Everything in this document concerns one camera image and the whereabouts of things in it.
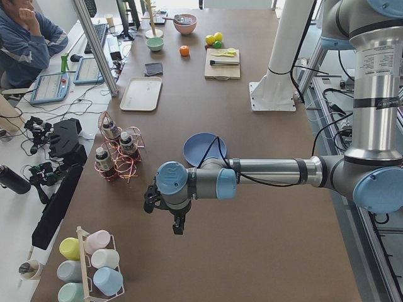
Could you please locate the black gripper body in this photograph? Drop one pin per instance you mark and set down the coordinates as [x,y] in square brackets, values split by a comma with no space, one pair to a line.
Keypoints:
[178,214]

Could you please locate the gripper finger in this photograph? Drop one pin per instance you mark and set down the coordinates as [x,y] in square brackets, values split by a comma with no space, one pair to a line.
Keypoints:
[179,223]

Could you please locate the blue plate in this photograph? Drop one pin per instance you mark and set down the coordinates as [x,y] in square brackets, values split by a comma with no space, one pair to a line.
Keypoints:
[203,146]

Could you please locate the orange fruit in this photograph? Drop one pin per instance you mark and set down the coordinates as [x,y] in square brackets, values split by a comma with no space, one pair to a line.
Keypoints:
[184,50]

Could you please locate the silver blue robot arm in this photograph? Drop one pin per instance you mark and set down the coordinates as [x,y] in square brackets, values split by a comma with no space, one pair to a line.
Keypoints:
[369,172]

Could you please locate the pink cup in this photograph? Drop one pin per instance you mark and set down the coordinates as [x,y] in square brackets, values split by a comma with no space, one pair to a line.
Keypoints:
[97,240]

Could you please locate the white cup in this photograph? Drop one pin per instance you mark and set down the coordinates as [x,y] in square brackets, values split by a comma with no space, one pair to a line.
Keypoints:
[105,258]

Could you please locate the blue cup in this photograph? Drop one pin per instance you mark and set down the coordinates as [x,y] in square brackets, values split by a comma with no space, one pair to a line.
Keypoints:
[108,281]

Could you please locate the yellow cup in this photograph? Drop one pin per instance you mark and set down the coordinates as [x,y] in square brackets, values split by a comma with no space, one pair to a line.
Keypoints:
[69,248]

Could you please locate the cream tray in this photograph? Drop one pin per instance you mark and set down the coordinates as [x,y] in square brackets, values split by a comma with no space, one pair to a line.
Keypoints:
[141,94]

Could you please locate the grey cup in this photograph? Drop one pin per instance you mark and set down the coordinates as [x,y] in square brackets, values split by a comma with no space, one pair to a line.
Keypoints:
[70,271]

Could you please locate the green cup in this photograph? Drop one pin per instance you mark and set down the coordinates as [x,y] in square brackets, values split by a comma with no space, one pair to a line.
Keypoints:
[71,292]

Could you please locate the grey cloth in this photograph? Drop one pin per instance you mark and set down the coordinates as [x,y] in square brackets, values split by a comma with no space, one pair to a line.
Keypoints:
[153,69]

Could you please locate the paper cup with pens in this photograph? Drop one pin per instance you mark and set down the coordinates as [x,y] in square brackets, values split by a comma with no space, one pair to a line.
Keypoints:
[31,270]

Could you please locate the blue teach pendant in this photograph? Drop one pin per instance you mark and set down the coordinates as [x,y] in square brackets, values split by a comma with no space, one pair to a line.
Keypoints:
[50,88]
[87,72]

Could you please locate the black water bottle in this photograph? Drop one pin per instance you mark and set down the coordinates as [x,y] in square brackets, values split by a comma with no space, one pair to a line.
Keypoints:
[13,181]

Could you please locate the wooden cutting board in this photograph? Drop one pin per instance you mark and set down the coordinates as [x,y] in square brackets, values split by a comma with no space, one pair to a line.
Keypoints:
[222,72]

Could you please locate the steel knife sharpener rod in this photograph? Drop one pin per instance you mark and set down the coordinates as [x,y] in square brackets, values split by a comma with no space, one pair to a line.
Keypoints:
[223,63]

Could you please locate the green bowl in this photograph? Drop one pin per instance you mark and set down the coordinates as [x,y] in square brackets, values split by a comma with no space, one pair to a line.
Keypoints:
[155,44]

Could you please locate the computer mouse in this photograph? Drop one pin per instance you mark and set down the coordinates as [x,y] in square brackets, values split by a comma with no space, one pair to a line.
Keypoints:
[75,58]

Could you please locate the yellow plastic knife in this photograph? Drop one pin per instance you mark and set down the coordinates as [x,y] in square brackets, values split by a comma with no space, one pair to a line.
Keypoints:
[230,52]

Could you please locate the wooden cup tree stand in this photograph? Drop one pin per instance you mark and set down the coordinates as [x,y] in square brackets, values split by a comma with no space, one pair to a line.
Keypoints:
[153,32]

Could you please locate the green lime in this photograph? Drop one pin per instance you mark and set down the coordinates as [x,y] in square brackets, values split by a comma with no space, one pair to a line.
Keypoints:
[217,44]

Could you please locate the yellow lemon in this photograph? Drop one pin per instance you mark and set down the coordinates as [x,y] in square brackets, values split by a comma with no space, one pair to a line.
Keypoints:
[210,39]
[218,36]

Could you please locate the pink bowl with ice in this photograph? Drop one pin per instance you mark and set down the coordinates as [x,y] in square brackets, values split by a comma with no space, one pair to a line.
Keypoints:
[186,29]

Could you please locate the metal ice scoop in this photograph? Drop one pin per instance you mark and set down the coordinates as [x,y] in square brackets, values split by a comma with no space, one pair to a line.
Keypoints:
[180,19]

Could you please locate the black monitor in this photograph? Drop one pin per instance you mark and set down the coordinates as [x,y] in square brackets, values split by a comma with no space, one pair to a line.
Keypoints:
[129,18]

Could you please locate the seated person blue jacket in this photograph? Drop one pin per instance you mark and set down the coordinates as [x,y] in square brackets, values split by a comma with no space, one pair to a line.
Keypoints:
[28,41]

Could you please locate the copper wire bottle rack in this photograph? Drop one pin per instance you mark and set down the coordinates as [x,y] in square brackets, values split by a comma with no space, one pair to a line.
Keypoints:
[125,166]

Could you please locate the aluminium frame post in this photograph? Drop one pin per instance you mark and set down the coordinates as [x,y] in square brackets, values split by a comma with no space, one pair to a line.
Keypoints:
[90,33]

